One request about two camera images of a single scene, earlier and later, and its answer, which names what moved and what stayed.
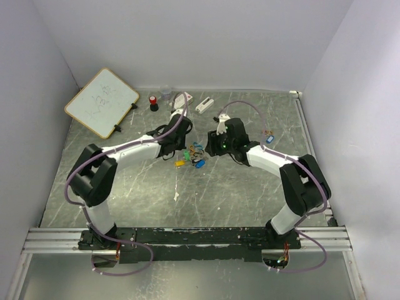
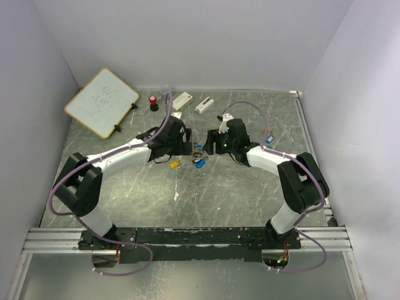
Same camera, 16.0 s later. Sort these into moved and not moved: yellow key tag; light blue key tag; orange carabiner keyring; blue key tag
Moved: yellow key tag
Not moved: orange carabiner keyring; light blue key tag; blue key tag
